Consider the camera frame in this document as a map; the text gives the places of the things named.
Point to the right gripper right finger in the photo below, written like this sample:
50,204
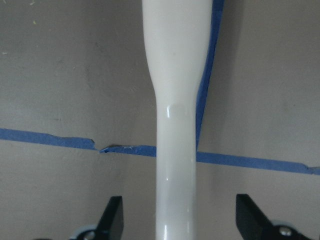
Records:
253,224

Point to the beige hand brush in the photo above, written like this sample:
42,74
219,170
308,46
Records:
176,40

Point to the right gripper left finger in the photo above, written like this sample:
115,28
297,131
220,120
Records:
111,223

